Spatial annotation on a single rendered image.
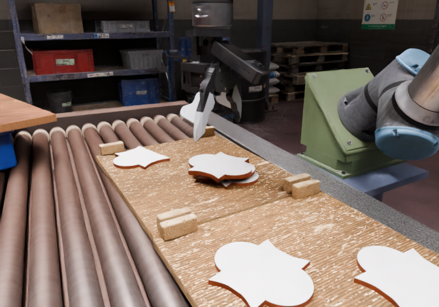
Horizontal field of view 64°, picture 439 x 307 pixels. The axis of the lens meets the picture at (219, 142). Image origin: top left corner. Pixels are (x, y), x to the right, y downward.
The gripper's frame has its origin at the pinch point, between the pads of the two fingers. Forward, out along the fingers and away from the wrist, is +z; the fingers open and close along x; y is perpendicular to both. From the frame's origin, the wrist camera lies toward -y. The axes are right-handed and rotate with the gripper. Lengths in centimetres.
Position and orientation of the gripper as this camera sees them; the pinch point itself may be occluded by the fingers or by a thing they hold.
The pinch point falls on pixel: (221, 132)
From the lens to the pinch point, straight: 71.1
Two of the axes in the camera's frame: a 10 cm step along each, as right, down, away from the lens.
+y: -8.3, -1.9, 5.3
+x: -5.6, 2.8, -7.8
